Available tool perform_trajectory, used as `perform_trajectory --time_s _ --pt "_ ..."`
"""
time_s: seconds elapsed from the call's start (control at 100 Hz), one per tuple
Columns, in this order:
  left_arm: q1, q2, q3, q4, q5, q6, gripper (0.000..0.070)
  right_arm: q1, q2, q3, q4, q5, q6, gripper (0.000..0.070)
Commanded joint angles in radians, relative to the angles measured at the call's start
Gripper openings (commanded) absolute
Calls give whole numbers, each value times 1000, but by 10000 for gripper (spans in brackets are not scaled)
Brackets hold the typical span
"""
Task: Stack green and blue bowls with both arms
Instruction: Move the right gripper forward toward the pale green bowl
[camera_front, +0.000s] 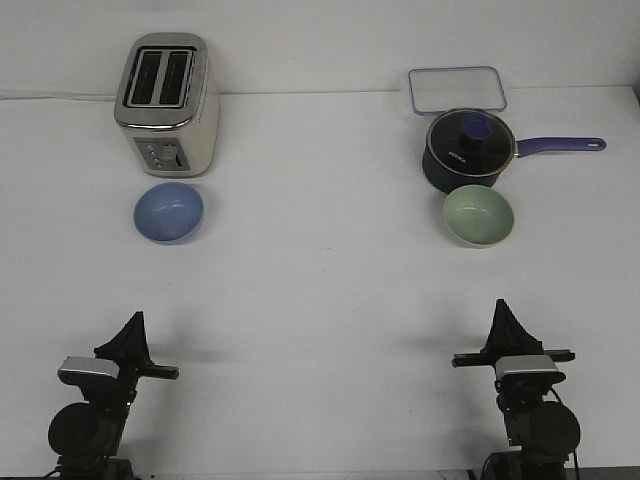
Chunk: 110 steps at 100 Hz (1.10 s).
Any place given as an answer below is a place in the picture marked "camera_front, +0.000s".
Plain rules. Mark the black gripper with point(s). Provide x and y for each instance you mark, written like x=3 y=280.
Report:
x=506 y=331
x=130 y=372

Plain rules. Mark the silver two-slot toaster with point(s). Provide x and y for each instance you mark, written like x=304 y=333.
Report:
x=167 y=104

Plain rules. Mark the dark blue saucepan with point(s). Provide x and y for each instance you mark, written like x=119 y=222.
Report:
x=446 y=181

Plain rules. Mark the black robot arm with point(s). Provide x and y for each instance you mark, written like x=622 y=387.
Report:
x=86 y=435
x=540 y=428

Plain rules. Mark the green bowl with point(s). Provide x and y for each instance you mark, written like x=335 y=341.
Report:
x=478 y=216

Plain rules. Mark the blue bowl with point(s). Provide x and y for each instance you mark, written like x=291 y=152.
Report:
x=169 y=213

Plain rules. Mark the glass pot lid blue knob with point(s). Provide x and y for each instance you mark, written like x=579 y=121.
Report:
x=471 y=142

